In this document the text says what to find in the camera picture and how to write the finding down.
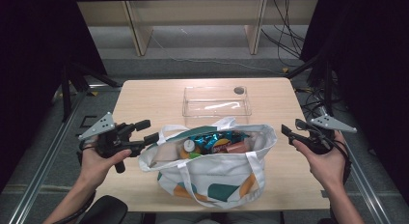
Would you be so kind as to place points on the clear plastic container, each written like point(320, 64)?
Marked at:
point(215, 103)

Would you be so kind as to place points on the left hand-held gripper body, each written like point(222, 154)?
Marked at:
point(109, 140)

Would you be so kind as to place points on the person's grey trousers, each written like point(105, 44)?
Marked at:
point(205, 221)

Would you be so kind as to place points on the metal floor rail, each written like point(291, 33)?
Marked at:
point(363, 188)
point(35, 182)

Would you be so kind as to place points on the person's left hand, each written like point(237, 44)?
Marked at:
point(95, 167)

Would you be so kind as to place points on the light wooden desk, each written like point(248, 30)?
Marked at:
point(138, 31)

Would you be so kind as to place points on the orange drink bottle white cap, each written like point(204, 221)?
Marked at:
point(189, 146)

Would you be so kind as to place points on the black chair seat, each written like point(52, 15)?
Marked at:
point(106, 211)

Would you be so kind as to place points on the person's right hand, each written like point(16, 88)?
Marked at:
point(328, 167)

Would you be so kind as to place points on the brown carton box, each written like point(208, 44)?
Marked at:
point(238, 147)

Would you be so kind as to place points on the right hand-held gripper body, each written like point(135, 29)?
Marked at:
point(320, 142)

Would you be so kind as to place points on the dark curtain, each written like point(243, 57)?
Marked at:
point(369, 56)
point(29, 56)

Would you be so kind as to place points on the small grey round disc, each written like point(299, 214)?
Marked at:
point(239, 90)

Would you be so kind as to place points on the teal chip bag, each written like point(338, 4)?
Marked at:
point(207, 138)

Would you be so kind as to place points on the black metal stand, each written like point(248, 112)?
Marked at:
point(328, 85)
point(66, 92)

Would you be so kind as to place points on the white patterned tote bag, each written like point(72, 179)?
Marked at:
point(218, 172)

